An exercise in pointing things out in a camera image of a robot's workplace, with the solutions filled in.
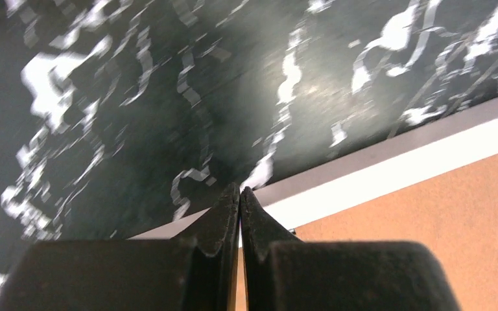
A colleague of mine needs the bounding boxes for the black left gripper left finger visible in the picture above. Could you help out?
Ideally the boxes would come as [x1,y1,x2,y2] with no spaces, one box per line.
[0,184,240,310]

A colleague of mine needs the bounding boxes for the white picture frame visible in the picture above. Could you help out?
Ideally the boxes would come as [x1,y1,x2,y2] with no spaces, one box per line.
[128,87,498,311]

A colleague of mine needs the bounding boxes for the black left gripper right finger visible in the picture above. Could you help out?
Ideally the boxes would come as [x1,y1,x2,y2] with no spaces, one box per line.
[239,188,460,310]

